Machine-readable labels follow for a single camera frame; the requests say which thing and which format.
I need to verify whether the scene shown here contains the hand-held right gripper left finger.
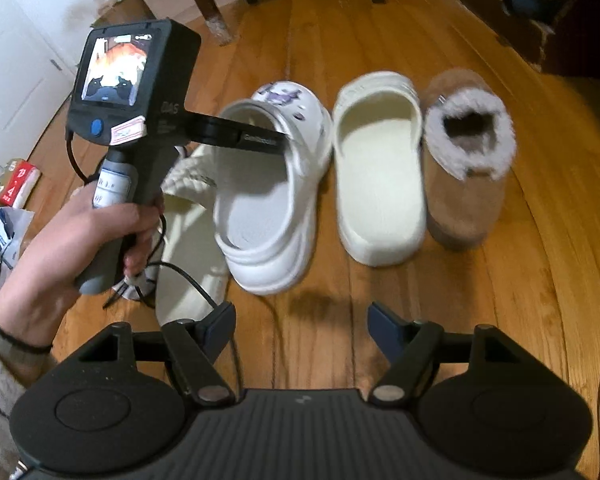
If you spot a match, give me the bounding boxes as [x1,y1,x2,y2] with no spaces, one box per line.
[77,301,238,407]

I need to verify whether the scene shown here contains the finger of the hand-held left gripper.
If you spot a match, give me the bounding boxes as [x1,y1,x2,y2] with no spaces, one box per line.
[185,111,287,155]

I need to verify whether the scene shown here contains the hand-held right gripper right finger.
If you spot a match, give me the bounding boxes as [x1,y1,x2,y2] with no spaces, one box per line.
[368,302,523,407]

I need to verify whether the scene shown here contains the white clog with purple charms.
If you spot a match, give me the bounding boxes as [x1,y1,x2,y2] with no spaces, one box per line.
[212,81,335,295]

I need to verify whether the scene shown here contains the cream ribbed slide sandal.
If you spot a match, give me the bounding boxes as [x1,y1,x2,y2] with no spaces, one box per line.
[332,72,427,267]
[155,147,231,328]

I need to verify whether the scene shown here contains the brown fur-lined slipper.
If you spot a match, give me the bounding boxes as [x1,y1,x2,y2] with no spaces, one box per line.
[420,67,518,251]

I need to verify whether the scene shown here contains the person's left forearm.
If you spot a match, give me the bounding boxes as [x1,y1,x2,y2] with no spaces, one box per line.
[0,305,56,466]

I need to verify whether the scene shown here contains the person's left hand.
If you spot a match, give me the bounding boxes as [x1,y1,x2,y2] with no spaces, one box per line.
[0,180,165,353]

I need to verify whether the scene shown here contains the white door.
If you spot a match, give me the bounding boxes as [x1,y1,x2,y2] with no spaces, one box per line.
[0,0,88,151]

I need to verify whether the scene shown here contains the red and white packet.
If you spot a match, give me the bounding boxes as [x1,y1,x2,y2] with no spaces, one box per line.
[0,157,42,209]

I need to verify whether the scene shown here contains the black wristband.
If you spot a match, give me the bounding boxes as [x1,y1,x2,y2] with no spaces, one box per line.
[0,307,55,355]

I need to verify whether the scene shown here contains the black cable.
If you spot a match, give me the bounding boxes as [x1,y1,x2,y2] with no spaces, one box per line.
[66,127,243,393]

